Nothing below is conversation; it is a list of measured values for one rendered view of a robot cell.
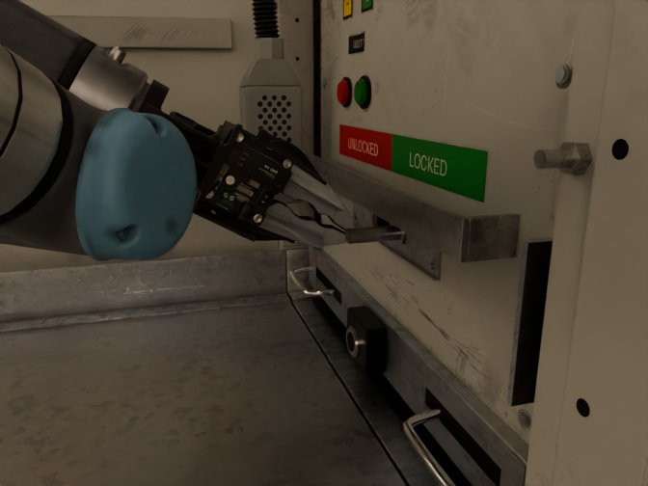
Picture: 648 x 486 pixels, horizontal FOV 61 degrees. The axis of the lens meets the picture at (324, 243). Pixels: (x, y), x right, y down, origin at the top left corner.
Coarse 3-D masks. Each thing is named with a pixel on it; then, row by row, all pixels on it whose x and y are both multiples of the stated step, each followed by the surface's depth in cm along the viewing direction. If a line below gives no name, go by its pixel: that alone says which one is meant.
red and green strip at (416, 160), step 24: (360, 144) 60; (384, 144) 53; (408, 144) 48; (432, 144) 44; (384, 168) 54; (408, 168) 48; (432, 168) 44; (456, 168) 40; (480, 168) 37; (456, 192) 41; (480, 192) 38
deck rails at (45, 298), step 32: (224, 256) 78; (256, 256) 80; (0, 288) 71; (32, 288) 72; (64, 288) 73; (96, 288) 74; (128, 288) 75; (160, 288) 77; (192, 288) 78; (224, 288) 79; (256, 288) 81; (0, 320) 72; (32, 320) 72; (64, 320) 72; (96, 320) 72
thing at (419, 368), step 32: (320, 256) 75; (320, 288) 76; (352, 288) 62; (384, 320) 54; (416, 352) 47; (416, 384) 48; (448, 384) 42; (448, 416) 42; (480, 416) 38; (448, 448) 43; (480, 448) 38; (512, 448) 34; (480, 480) 38
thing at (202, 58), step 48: (48, 0) 75; (96, 0) 76; (144, 0) 76; (192, 0) 77; (240, 0) 78; (144, 48) 78; (192, 48) 78; (240, 48) 80; (192, 96) 81; (192, 240) 86; (240, 240) 88
